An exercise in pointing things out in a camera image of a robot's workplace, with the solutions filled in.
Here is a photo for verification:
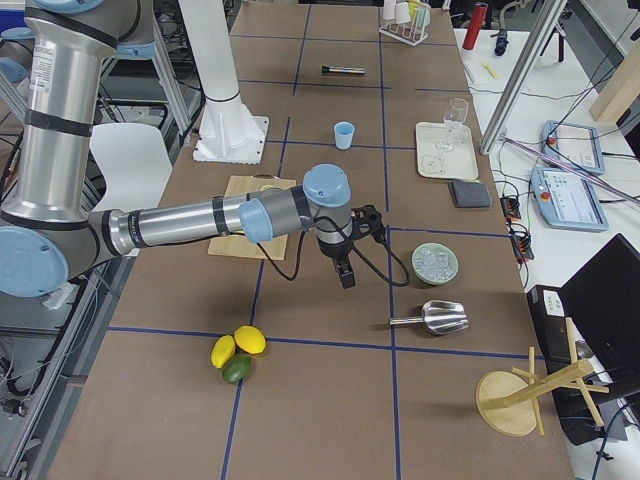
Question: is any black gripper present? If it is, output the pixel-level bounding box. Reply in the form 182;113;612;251
316;230;355;289

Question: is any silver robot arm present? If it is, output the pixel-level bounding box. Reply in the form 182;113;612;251
1;1;357;297

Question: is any yellow lemon upper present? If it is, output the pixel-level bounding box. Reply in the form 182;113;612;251
233;325;267;355

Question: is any yellow lemon left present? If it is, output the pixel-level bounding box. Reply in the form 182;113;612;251
210;335;236;369

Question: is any light blue cup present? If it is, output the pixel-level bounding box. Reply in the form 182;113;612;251
333;121;355;150

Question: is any wooden cup tree stand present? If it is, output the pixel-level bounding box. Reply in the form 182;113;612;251
475;317;609;437

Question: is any green bowl of ice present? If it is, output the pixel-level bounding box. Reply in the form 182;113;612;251
411;243;459;286

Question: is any steel ice scoop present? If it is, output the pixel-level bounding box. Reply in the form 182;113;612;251
389;300;470;336

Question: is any bamboo cutting board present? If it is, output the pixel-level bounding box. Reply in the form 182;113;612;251
208;175;297;261

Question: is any green lime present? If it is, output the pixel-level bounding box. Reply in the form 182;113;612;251
222;353;252;384

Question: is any cream bear tray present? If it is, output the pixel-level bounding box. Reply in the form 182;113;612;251
415;122;479;181

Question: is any clear wine glass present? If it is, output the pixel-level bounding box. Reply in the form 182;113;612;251
436;98;469;152

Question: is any steel muddler black tip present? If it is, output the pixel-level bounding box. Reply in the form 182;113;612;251
321;65;367;77

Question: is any near blue teach pendant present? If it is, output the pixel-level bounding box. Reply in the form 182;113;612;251
531;167;609;232

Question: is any blue teach pendant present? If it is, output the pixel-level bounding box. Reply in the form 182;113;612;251
531;167;609;232
541;120;605;175

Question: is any white chair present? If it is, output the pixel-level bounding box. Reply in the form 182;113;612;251
90;123;172;212

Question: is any black laptop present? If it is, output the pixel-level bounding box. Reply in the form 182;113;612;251
544;233;639;445

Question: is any far blue teach pendant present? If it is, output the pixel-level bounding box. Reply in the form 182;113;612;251
541;120;605;175

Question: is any black folded umbrella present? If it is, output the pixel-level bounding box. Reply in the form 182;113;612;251
494;29;508;57

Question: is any red bottle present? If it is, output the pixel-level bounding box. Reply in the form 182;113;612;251
462;2;489;51

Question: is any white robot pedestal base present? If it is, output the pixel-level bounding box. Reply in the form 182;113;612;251
179;0;269;165

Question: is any white wire cup rack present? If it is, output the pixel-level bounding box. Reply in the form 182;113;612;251
378;0;431;46

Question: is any aluminium frame post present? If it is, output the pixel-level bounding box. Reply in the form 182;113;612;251
479;0;567;155

